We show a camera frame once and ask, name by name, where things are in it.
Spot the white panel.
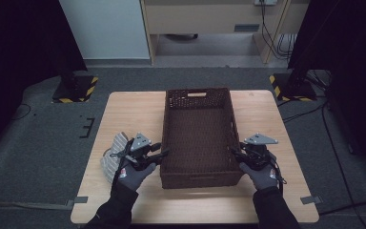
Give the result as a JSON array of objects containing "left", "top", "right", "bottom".
[{"left": 59, "top": 0, "right": 151, "bottom": 60}]

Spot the grey striped towel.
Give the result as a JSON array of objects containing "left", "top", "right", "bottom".
[{"left": 99, "top": 132, "right": 130, "bottom": 184}]

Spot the light wooden desk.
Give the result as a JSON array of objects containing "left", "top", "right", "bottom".
[{"left": 139, "top": 0, "right": 309, "bottom": 65}]

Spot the person's left hand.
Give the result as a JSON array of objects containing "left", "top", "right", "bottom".
[{"left": 113, "top": 158, "right": 157, "bottom": 192}]

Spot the grey desk label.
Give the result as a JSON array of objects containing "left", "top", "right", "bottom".
[{"left": 234, "top": 23, "right": 260, "bottom": 32}]

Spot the person's right hand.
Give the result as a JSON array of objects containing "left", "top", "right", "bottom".
[{"left": 238, "top": 162, "right": 279, "bottom": 191}]

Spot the brown woven basket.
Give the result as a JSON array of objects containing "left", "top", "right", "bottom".
[{"left": 159, "top": 87, "right": 244, "bottom": 190}]

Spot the black curtain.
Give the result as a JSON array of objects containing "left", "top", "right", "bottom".
[
  {"left": 287, "top": 0, "right": 366, "bottom": 179},
  {"left": 0, "top": 0, "right": 89, "bottom": 160}
]

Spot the black floor cable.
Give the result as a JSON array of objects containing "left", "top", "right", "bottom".
[
  {"left": 11, "top": 103, "right": 32, "bottom": 121},
  {"left": 317, "top": 200, "right": 366, "bottom": 217},
  {"left": 321, "top": 103, "right": 363, "bottom": 229},
  {"left": 281, "top": 103, "right": 327, "bottom": 123}
]

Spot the bundle of black cables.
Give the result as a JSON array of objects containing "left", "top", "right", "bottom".
[{"left": 260, "top": 3, "right": 298, "bottom": 61}]

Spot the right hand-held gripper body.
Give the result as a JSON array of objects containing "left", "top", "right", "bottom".
[{"left": 242, "top": 133, "right": 279, "bottom": 170}]

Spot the black stand base striped edge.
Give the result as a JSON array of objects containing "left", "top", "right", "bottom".
[
  {"left": 269, "top": 73, "right": 318, "bottom": 103},
  {"left": 51, "top": 74, "right": 99, "bottom": 104}
]

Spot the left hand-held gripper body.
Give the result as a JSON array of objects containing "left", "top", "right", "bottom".
[{"left": 117, "top": 133, "right": 156, "bottom": 171}]

